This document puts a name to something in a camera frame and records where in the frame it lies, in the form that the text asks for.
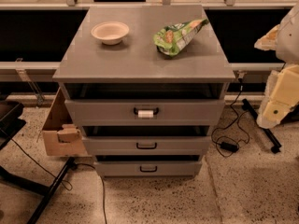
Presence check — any cardboard box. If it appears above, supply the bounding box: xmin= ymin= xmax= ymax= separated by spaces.
xmin=42 ymin=90 xmax=87 ymax=157

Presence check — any black bin left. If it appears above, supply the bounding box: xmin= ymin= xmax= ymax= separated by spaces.
xmin=0 ymin=101 xmax=26 ymax=150

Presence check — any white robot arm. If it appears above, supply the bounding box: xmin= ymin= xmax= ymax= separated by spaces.
xmin=254 ymin=3 xmax=299 ymax=129

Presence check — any grey top drawer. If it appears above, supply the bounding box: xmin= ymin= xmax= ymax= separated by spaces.
xmin=65 ymin=99 xmax=224 ymax=126

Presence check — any grey bottom drawer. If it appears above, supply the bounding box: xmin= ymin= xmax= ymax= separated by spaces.
xmin=94 ymin=161 xmax=202 ymax=177

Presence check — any grey middle drawer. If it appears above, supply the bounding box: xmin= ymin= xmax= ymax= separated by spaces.
xmin=83 ymin=136 xmax=211 ymax=155

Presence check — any black power adapter with cable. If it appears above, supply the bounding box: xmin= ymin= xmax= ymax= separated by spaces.
xmin=211 ymin=78 xmax=250 ymax=158

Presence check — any black stand frame left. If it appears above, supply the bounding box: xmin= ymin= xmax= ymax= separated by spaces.
xmin=0 ymin=157 xmax=77 ymax=224

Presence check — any green chip bag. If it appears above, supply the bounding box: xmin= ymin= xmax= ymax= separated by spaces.
xmin=153 ymin=19 xmax=209 ymax=57

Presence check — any white paper bowl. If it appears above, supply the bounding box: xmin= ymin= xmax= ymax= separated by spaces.
xmin=91 ymin=21 xmax=129 ymax=46

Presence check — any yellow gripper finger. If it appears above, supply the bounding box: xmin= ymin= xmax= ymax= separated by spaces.
xmin=256 ymin=64 xmax=299 ymax=129

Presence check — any black stand leg right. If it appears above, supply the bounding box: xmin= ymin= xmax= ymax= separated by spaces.
xmin=241 ymin=98 xmax=283 ymax=155

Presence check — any grey drawer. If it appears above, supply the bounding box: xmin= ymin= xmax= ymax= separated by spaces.
xmin=94 ymin=161 xmax=202 ymax=177
xmin=83 ymin=136 xmax=211 ymax=155
xmin=65 ymin=99 xmax=224 ymax=126

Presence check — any black floor cable left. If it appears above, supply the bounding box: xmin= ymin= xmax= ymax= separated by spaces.
xmin=0 ymin=128 xmax=108 ymax=224

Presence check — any grey drawer cabinet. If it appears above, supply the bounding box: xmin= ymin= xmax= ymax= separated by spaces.
xmin=52 ymin=5 xmax=236 ymax=178

